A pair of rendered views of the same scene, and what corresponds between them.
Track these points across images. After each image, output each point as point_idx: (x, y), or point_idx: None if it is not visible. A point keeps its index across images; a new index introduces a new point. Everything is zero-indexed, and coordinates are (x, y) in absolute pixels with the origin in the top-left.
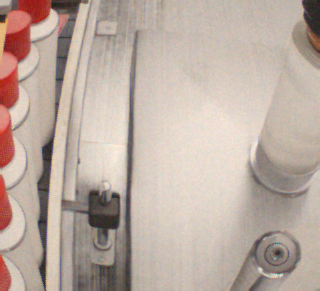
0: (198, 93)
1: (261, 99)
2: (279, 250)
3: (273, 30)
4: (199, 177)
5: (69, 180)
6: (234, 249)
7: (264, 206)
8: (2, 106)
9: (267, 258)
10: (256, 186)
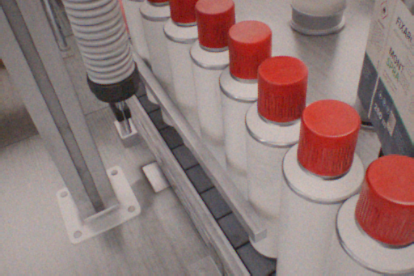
0: (237, 16)
1: (274, 2)
2: None
3: None
4: (272, 48)
5: None
6: (328, 69)
7: (324, 44)
8: None
9: None
10: (309, 37)
